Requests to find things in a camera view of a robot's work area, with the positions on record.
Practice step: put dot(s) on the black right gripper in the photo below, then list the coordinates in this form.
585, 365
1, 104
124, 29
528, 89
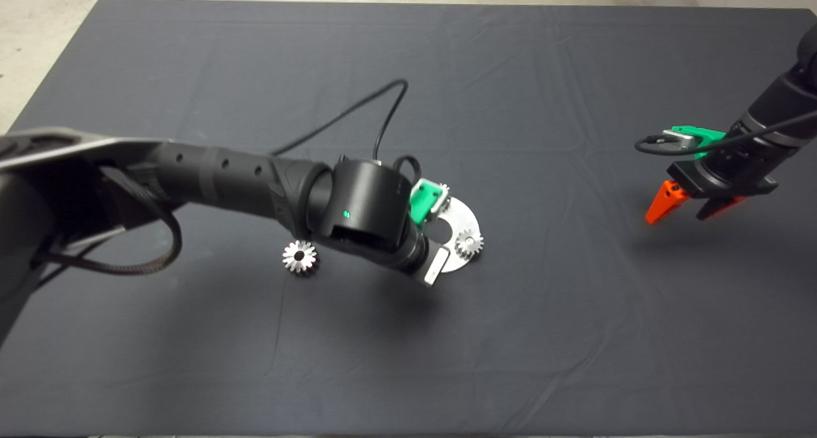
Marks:
721, 173

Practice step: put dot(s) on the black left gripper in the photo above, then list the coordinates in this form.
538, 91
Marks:
424, 262

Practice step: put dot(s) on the green left camera mount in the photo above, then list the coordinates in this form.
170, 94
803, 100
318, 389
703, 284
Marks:
421, 202

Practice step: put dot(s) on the green right camera mount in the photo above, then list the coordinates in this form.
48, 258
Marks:
702, 138

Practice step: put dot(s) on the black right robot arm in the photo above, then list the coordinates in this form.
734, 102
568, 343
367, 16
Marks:
782, 115

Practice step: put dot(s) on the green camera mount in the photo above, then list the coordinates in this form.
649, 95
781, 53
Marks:
421, 202
702, 138

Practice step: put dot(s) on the silver right camera box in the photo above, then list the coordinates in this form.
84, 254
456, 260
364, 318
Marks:
680, 141

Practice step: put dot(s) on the dark grey table cloth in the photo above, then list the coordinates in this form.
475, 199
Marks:
574, 329

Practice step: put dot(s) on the round metal plate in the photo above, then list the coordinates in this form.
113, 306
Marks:
463, 224

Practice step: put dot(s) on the large steel gear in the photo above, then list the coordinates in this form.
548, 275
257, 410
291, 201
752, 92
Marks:
310, 260

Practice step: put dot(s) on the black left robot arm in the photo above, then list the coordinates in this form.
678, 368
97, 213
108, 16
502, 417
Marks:
223, 176

